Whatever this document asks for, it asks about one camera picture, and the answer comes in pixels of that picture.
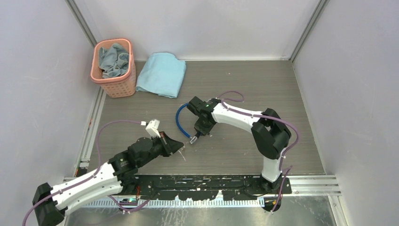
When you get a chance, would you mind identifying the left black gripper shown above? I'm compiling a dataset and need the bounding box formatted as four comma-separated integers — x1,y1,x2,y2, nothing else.
137,130,183,167

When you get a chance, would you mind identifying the blue cable bike lock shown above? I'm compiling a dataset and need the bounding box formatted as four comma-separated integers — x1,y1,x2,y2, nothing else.
175,103,201,144

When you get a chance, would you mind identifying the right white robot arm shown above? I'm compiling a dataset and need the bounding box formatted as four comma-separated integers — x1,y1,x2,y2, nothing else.
186,97,292,194

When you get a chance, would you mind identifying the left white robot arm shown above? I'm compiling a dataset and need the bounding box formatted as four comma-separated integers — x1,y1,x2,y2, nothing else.
32,131,184,226

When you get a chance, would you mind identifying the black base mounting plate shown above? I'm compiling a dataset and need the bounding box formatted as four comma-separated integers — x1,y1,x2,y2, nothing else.
121,175,292,201

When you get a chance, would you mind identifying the folded light blue towel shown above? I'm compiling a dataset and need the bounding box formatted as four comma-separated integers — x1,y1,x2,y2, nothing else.
136,52,186,98

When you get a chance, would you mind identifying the pink plastic laundry basket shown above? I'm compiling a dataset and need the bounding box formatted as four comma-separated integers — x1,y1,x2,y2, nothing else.
90,38,136,98

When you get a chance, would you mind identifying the grey-blue cloth in basket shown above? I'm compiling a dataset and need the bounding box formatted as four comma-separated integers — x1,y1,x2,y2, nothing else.
98,43,130,79

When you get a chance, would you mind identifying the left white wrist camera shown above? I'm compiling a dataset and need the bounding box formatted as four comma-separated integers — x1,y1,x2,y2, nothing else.
140,119,161,137

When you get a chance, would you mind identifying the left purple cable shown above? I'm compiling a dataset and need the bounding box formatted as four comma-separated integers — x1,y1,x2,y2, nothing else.
22,120,157,226

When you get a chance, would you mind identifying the purple cable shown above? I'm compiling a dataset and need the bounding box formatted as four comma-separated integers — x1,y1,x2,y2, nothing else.
216,90,301,213
22,120,157,226

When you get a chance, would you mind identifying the white slotted cable duct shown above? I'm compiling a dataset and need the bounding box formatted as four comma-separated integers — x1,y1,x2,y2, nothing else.
83,198,264,208

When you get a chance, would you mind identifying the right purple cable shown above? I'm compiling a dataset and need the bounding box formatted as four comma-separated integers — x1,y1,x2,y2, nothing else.
216,90,301,213

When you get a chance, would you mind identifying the aluminium frame rail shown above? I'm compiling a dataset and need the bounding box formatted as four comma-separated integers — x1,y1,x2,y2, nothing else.
58,175,342,198

